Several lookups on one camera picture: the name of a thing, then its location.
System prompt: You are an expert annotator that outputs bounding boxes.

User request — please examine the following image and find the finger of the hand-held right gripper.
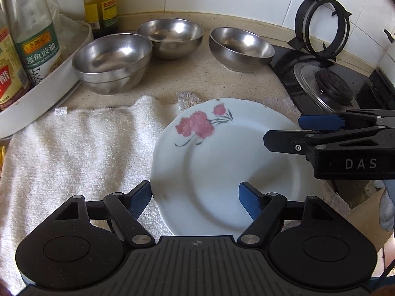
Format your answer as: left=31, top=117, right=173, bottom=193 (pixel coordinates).
left=263, top=123, right=395, bottom=161
left=298, top=109, right=395, bottom=131

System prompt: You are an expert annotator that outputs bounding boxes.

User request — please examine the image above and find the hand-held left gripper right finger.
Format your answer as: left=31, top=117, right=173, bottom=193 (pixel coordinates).
left=236, top=181, right=335, bottom=249

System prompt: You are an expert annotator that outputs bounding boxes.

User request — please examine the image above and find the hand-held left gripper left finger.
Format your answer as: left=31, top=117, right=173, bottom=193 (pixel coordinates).
left=54, top=180, right=155, bottom=249

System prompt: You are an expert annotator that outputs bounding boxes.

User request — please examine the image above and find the white floral plate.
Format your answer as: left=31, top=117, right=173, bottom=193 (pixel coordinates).
left=150, top=98, right=304, bottom=237

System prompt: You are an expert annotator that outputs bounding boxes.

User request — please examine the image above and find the stainless steel bowl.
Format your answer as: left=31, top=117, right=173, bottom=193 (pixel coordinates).
left=136, top=18, right=204, bottom=60
left=81, top=65, right=149, bottom=95
left=72, top=33, right=153, bottom=82
left=209, top=27, right=275, bottom=73

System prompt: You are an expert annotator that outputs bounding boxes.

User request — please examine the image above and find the person's right hand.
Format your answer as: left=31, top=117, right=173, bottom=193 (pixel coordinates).
left=379, top=179, right=395, bottom=232

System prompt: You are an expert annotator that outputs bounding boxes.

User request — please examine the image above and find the white terry towel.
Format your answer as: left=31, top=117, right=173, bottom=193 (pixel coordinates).
left=0, top=91, right=351, bottom=286

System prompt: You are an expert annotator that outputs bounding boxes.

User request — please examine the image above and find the white plastic tray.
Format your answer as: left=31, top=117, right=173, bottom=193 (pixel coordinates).
left=0, top=21, right=95, bottom=139

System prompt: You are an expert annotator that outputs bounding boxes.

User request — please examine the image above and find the red-label sauce bottle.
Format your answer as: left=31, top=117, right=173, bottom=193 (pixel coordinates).
left=0, top=11, right=31, bottom=112

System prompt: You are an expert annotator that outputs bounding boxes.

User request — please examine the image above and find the clear green-label sauce bottle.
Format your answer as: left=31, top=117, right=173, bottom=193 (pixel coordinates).
left=5, top=0, right=62, bottom=87

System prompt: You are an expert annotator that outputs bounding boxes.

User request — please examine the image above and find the yellow-label oil bottle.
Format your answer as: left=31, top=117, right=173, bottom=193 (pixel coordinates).
left=82, top=0, right=105, bottom=39

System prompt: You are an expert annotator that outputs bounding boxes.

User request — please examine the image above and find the black pot support ring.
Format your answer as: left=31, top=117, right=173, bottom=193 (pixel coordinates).
left=288, top=0, right=353, bottom=62

